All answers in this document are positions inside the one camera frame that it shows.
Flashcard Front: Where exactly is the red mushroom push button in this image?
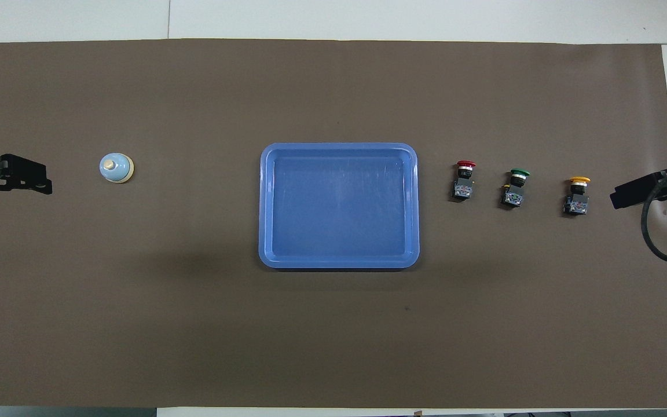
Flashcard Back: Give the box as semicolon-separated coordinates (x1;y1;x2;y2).
452;160;477;202

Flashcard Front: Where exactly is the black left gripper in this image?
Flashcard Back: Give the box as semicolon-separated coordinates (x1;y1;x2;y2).
0;146;53;207

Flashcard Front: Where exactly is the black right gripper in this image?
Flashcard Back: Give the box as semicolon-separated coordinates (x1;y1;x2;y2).
610;163;667;210

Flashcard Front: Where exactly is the light blue service bell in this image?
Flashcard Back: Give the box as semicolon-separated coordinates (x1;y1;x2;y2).
99;152;135;184

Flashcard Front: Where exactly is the green mushroom push button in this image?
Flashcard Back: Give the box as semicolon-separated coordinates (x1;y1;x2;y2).
501;169;530;210

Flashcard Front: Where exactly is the yellow mushroom push button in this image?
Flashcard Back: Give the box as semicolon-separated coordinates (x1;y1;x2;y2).
563;176;591;217

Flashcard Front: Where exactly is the brown table mat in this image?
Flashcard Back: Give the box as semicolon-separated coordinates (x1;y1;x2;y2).
0;38;667;409

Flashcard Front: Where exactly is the blue plastic tray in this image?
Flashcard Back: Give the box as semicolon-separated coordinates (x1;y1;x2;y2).
258;142;420;270

